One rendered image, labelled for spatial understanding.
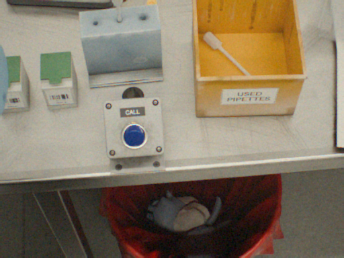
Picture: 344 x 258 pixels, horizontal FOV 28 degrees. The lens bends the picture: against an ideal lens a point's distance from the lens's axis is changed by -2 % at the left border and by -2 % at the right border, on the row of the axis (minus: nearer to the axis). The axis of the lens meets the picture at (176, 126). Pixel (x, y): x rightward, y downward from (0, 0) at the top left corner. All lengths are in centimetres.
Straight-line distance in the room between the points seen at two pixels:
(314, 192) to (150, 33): 106
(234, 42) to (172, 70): 10
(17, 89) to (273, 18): 35
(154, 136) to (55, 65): 16
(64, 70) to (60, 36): 12
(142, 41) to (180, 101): 10
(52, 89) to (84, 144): 8
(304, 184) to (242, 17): 96
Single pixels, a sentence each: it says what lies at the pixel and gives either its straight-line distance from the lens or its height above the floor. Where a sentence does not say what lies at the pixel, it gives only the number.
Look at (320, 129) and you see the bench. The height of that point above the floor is 88.
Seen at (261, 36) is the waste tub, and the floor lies 88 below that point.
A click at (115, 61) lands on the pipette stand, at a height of 91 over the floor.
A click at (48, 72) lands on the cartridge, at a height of 94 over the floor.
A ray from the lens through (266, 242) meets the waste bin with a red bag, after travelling 135.
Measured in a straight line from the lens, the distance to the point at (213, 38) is 94.
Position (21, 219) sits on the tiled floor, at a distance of 182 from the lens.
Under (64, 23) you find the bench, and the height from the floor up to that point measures 87.
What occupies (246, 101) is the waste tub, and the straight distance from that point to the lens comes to 87.
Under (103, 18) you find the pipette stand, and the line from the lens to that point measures 87.
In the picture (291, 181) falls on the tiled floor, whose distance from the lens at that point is 184.
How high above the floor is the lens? 168
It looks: 63 degrees down
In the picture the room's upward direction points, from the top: straight up
